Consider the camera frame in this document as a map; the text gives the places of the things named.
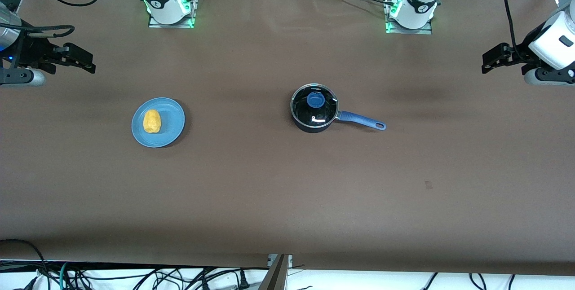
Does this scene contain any aluminium profile post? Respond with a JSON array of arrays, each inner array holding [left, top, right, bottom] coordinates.
[[258, 254, 293, 290]]

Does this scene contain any dark pot with blue handle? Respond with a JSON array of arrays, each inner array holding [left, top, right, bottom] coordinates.
[[291, 84, 387, 134]]

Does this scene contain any blue round plate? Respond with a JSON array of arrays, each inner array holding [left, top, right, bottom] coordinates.
[[131, 97, 186, 148]]

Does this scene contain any thick black floor cable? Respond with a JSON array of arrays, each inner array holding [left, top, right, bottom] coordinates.
[[0, 238, 50, 290]]

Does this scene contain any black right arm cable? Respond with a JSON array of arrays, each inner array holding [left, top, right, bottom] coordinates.
[[0, 0, 103, 39]]

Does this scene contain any glass lid with blue knob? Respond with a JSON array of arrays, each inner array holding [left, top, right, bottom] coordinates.
[[291, 83, 339, 127]]

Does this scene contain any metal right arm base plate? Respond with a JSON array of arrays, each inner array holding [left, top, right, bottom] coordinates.
[[148, 0, 197, 29]]

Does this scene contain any yellow potato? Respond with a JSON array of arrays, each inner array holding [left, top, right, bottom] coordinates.
[[143, 110, 162, 134]]

